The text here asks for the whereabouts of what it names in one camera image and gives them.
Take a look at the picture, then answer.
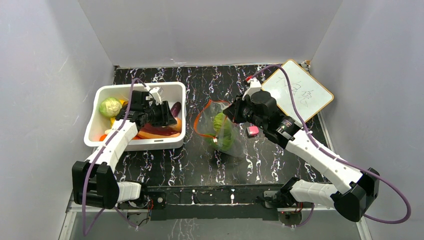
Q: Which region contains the green cabbage head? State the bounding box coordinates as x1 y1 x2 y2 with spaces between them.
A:
213 112 233 137

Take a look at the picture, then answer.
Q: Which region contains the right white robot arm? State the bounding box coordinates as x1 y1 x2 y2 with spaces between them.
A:
223 90 380 222

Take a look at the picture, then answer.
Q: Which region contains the purple eggplant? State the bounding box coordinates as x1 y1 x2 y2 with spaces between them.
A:
170 101 182 118

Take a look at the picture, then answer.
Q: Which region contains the white plastic bin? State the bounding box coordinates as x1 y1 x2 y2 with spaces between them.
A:
83 81 187 151

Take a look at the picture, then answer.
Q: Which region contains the pale green cabbage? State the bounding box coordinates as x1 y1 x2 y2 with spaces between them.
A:
98 97 123 118

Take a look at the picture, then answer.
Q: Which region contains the green leafy vegetable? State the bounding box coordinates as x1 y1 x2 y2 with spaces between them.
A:
203 133 236 152

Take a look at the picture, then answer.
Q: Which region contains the small whiteboard yellow frame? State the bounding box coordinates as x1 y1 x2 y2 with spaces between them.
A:
262 59 334 122

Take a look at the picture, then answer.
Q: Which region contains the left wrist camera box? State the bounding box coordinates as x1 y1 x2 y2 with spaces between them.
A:
145 86 163 105

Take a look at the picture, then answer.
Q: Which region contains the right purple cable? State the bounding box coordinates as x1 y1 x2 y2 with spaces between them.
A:
246 64 412 225

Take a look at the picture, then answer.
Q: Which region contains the clear zip top bag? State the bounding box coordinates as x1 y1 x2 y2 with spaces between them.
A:
193 100 247 158

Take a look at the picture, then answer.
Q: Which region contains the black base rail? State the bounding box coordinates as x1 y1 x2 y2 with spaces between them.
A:
67 183 332 222

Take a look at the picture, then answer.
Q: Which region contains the small pink eraser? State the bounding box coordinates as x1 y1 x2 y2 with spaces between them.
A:
246 126 259 138

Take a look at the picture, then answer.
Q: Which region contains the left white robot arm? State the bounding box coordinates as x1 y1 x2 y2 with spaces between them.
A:
71 90 177 209

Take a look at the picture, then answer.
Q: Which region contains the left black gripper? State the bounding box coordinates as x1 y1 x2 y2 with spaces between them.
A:
143 101 176 128

